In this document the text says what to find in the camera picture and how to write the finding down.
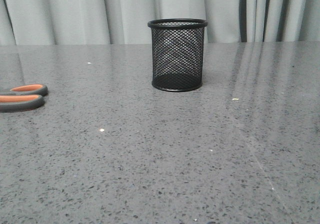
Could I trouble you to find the grey and orange scissors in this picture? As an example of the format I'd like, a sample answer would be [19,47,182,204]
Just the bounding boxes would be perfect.
[0,84,48,113]

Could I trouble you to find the grey curtain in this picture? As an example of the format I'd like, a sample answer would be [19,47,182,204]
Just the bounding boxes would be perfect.
[0,0,320,46]

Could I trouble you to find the black mesh pen bucket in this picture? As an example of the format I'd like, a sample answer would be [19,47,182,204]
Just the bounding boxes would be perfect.
[147,18,208,92]

